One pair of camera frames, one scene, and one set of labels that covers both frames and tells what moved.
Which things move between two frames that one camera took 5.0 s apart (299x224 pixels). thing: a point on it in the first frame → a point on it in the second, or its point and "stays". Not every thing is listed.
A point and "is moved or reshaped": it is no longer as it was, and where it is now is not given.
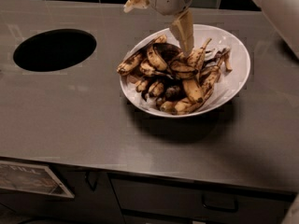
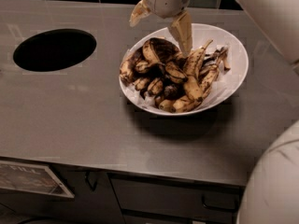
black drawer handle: (221, 203) stays
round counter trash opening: (53, 49) stays
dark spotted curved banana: (163, 54) is moved or reshaped
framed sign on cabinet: (33, 177) stays
